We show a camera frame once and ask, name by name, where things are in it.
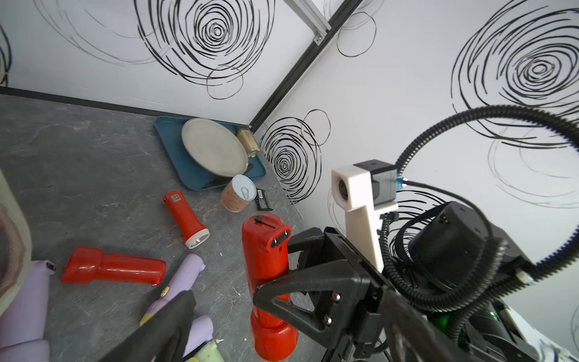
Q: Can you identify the teal tray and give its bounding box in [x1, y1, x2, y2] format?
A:
[152, 115, 268, 192]

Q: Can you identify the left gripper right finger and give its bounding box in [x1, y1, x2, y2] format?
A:
[379, 287, 461, 361]

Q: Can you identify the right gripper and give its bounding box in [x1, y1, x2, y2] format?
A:
[252, 225, 435, 362]

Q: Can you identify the small yellowish jar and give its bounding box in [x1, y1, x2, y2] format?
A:
[237, 128, 260, 158]

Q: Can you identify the red flashlight white rim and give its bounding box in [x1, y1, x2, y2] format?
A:
[163, 191, 210, 249]

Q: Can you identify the purple flashlight near bag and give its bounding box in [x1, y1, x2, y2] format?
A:
[1, 260, 56, 361]

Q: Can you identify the purple flashlight centre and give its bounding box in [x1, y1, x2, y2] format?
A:
[140, 253, 206, 326]

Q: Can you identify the purple flashlight horizontal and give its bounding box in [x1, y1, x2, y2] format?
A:
[183, 315, 214, 360]

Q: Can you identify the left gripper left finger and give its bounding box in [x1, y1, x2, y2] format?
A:
[101, 291, 196, 361]

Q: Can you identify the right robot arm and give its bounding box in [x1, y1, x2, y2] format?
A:
[242, 202, 578, 361]

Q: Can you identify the red jute tote bag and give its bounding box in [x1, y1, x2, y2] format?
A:
[1, 172, 33, 315]

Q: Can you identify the grey round plate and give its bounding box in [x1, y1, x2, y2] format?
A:
[181, 118, 249, 178]

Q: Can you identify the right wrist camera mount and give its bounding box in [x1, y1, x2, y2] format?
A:
[331, 159, 398, 271]

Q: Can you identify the green flashlight horizontal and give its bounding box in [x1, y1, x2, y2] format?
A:
[184, 340, 225, 362]

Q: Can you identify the black corrugated cable right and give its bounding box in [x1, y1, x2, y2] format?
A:
[378, 105, 579, 338]

